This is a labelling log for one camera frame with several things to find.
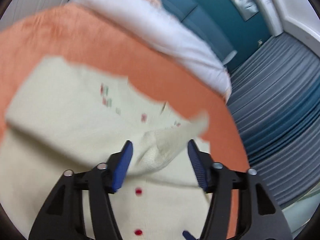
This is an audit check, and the white wall unit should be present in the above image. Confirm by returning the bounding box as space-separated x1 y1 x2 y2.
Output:
254 0 284 37

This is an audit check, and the white quilt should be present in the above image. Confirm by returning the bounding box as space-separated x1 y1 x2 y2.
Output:
71 0 232 101

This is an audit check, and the orange plush bed blanket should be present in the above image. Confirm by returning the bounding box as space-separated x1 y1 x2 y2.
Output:
0 2 251 240

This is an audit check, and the cream knit cardigan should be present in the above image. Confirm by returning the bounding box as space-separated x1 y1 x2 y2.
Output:
1 57 209 239

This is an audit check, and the teal padded headboard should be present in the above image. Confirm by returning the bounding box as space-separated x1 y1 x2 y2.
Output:
161 0 271 72

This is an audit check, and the blue grey curtain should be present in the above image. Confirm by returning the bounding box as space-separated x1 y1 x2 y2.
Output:
228 33 319 207

